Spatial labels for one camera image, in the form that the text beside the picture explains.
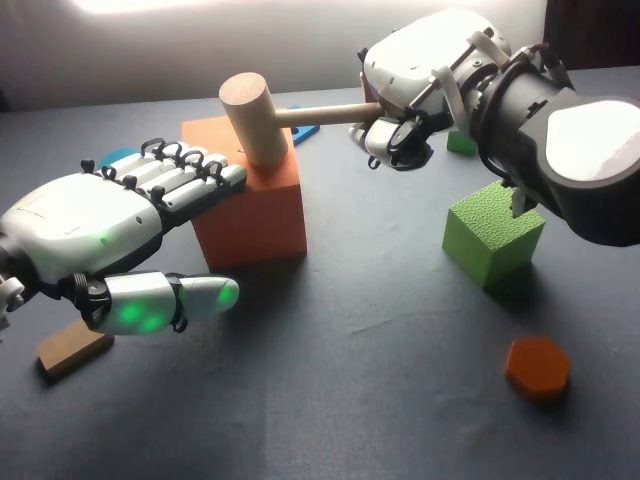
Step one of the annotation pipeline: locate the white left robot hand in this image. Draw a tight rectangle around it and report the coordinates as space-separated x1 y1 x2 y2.
0 139 249 337

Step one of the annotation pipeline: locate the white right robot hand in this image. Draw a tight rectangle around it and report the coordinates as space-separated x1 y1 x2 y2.
348 8 501 172

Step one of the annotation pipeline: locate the wooden mallet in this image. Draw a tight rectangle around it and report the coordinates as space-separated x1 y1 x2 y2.
218 72 382 169

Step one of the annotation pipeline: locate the large orange cube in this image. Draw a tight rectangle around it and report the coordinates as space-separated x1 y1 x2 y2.
180 115 308 271

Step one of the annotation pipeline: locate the blue round disc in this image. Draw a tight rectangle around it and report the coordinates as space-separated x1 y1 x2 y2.
98 145 144 171

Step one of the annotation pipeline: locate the blue square four-hole block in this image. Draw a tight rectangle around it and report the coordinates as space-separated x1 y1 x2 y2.
287 104 321 147

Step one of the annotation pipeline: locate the brown rectangular wooden block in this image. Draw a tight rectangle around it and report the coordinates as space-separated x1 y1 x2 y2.
35 319 115 386

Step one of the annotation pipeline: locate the green textured cube block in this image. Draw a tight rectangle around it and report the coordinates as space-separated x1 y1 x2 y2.
441 179 547 291

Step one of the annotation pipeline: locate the orange hexagon block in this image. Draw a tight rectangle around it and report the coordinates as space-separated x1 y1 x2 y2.
504 336 572 400

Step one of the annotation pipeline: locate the small green number cube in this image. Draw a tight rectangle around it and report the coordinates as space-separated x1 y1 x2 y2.
446 130 477 156

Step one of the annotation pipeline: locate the grey table cloth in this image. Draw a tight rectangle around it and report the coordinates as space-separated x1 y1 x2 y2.
0 67 640 480

